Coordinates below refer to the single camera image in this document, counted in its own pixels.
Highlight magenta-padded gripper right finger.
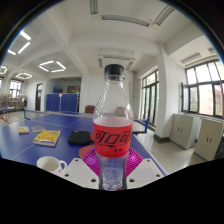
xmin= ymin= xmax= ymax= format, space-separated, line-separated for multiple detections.
xmin=124 ymin=147 xmax=165 ymax=190

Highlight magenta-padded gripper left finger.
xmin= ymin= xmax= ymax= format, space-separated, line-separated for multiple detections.
xmin=61 ymin=147 xmax=101 ymax=190

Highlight clear red-labelled drink bottle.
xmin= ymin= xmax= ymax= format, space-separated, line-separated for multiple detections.
xmin=92 ymin=63 xmax=134 ymax=191

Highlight white ceramic mug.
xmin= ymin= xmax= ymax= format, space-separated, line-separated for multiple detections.
xmin=36 ymin=155 xmax=68 ymax=177

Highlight black zipped pouch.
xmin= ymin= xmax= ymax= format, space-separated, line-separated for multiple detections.
xmin=67 ymin=130 xmax=92 ymax=146

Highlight yellow book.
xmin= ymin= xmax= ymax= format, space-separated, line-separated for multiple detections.
xmin=32 ymin=129 xmax=61 ymax=147

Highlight beige two-door cabinet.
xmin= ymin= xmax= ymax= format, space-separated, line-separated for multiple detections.
xmin=193 ymin=118 xmax=224 ymax=162
xmin=169 ymin=113 xmax=201 ymax=150

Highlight small grey booklet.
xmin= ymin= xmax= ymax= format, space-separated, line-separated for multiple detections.
xmin=30 ymin=124 xmax=46 ymax=134

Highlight brown armchair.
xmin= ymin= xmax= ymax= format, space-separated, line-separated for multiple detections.
xmin=84 ymin=104 xmax=96 ymax=114

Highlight small colourful booklet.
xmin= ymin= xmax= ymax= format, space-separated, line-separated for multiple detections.
xmin=17 ymin=126 xmax=30 ymax=135

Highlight blue folded partition panels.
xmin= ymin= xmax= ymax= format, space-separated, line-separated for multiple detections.
xmin=45 ymin=93 xmax=79 ymax=113

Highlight tall black-framed glazed doors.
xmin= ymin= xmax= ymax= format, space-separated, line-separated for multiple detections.
xmin=141 ymin=70 xmax=160 ymax=128

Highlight dark wooden door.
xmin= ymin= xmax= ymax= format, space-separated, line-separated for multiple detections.
xmin=35 ymin=83 xmax=44 ymax=112

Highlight blue table with red legs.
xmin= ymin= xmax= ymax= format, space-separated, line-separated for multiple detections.
xmin=0 ymin=105 xmax=16 ymax=125

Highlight large black-framed window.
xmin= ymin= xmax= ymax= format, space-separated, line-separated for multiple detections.
xmin=181 ymin=59 xmax=224 ymax=118

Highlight ceiling lights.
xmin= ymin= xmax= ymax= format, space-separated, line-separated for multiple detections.
xmin=0 ymin=29 xmax=68 ymax=81

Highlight ceiling air conditioner unit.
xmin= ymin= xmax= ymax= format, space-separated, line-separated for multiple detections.
xmin=97 ymin=54 xmax=136 ymax=71

